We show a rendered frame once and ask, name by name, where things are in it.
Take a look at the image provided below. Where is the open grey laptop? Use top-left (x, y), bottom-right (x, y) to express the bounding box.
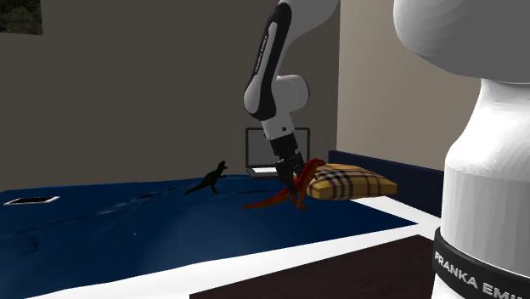
top-left (245, 127), bottom-right (312, 181)

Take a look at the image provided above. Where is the red dinosaur toy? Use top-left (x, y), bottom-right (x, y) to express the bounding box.
top-left (242, 158), bottom-right (327, 211)

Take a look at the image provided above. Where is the yellow plaid pillow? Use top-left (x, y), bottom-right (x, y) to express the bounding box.
top-left (305, 163), bottom-right (399, 202)

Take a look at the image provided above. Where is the black dinosaur toy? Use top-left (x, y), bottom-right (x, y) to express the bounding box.
top-left (184, 160), bottom-right (228, 196)

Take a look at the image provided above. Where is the bed with blue blanket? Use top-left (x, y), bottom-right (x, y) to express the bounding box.
top-left (0, 149), bottom-right (445, 299)

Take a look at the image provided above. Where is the black tablet with white rim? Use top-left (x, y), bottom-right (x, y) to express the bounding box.
top-left (3, 195), bottom-right (61, 206)

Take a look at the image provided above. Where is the dark wall picture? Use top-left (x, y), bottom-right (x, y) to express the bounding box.
top-left (0, 0), bottom-right (44, 36)

